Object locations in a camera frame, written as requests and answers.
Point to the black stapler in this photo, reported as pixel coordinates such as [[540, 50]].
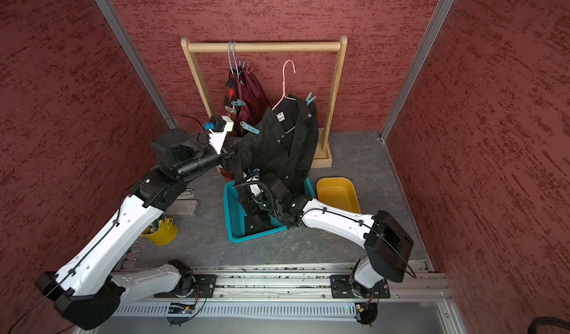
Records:
[[188, 194]]

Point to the pink wire hanger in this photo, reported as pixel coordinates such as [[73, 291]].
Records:
[[285, 96]]

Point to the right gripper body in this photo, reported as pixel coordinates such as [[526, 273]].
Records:
[[260, 202]]

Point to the teal plastic basket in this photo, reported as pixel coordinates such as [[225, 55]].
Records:
[[242, 227]]

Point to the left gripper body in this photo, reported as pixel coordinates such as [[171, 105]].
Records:
[[225, 154]]

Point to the grey metal tin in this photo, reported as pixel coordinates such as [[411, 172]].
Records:
[[183, 208]]

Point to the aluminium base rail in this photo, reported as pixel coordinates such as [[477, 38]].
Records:
[[311, 291]]

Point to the teal clothespin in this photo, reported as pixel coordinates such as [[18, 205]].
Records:
[[245, 126], [238, 103], [310, 98]]

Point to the yellow cup with tools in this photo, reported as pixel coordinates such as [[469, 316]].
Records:
[[164, 234]]

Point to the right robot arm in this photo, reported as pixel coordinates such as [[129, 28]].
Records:
[[387, 245]]

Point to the blue wire hanger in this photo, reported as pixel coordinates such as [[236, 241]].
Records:
[[233, 64]]

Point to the yellow plastic tray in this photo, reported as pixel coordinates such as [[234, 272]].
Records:
[[338, 192]]

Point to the maroon satin shirt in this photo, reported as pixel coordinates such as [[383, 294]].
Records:
[[255, 102]]

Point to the teal clothespin on plaid shirt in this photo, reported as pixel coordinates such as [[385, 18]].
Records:
[[238, 103]]

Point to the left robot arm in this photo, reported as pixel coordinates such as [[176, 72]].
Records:
[[84, 291]]

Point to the red black plaid shirt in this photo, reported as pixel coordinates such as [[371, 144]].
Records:
[[231, 96]]

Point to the black long-sleeve shirt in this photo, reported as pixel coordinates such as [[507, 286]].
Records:
[[285, 144]]

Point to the wooden clothes rack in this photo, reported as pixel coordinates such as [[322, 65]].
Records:
[[323, 157]]

